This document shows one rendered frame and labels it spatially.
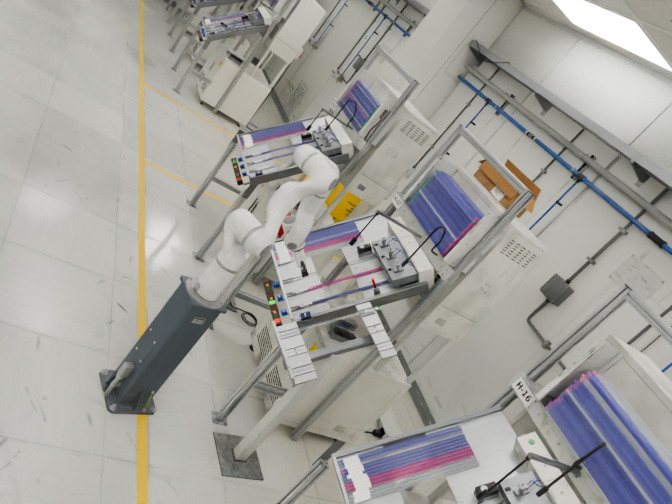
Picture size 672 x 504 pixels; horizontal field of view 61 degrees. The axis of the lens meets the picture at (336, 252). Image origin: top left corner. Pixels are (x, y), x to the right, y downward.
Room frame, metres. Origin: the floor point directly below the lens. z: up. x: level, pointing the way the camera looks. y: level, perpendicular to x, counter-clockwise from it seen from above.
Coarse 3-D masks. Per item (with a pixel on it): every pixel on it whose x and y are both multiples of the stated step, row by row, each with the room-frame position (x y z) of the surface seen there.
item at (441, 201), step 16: (432, 176) 3.21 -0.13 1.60; (448, 176) 3.21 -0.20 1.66; (432, 192) 3.13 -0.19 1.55; (448, 192) 3.05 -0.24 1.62; (464, 192) 3.13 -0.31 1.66; (416, 208) 3.14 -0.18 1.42; (432, 208) 3.05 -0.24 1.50; (448, 208) 2.98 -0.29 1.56; (464, 208) 2.90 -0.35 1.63; (432, 224) 2.98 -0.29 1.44; (448, 224) 2.91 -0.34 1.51; (464, 224) 2.84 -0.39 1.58; (432, 240) 2.91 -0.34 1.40; (448, 240) 2.84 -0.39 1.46
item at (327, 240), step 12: (336, 228) 3.19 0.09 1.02; (348, 228) 3.19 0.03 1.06; (312, 240) 3.09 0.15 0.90; (324, 240) 3.09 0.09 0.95; (336, 240) 3.09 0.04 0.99; (348, 240) 3.09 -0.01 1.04; (360, 240) 3.09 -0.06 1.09; (276, 252) 2.99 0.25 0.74; (288, 252) 2.99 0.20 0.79; (312, 252) 2.99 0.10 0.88; (324, 252) 3.01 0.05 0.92
